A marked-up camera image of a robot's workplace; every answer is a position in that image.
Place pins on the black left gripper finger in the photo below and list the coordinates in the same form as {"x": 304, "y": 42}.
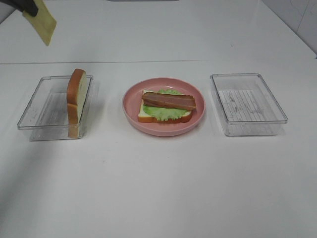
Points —
{"x": 28, "y": 6}

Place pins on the yellow cheese slice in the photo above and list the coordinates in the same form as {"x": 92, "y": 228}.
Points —
{"x": 43, "y": 23}

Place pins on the bread slice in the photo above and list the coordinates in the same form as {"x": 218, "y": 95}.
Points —
{"x": 76, "y": 96}
{"x": 166, "y": 106}

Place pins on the green lettuce leaf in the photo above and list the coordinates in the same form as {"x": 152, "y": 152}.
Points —
{"x": 148, "y": 114}

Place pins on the clear left plastic container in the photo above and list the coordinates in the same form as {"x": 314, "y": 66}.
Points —
{"x": 46, "y": 117}

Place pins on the clear plastic container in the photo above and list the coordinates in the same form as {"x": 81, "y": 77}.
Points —
{"x": 46, "y": 117}
{"x": 246, "y": 106}

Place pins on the pink round plate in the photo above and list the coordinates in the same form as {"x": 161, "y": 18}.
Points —
{"x": 132, "y": 100}

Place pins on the clear right plastic container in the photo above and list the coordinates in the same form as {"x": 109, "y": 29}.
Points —
{"x": 246, "y": 106}

